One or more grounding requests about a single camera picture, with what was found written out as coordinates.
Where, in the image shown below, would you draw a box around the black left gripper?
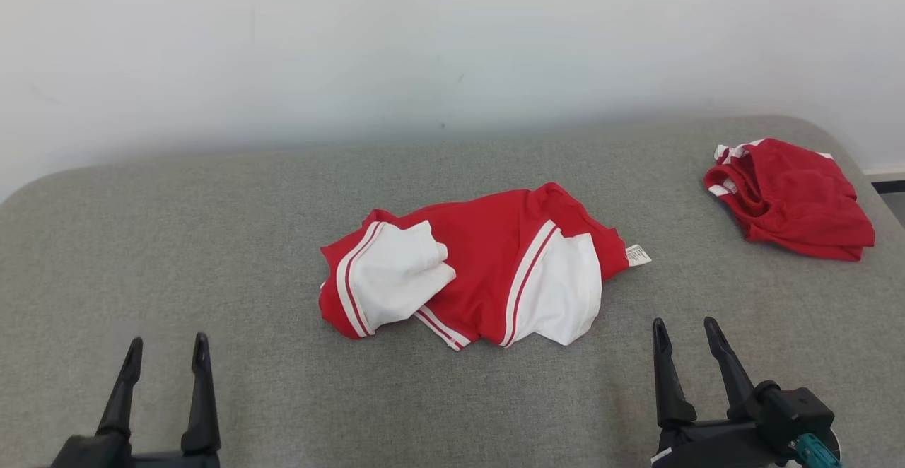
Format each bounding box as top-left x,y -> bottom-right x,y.
49,333 -> 221,468

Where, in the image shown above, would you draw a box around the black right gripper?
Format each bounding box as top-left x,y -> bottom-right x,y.
650,317 -> 778,468

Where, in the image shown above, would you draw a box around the red and white jersey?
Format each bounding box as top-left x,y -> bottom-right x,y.
318,182 -> 652,352

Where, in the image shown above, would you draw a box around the red shorts with white stripe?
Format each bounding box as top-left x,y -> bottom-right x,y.
703,138 -> 876,262

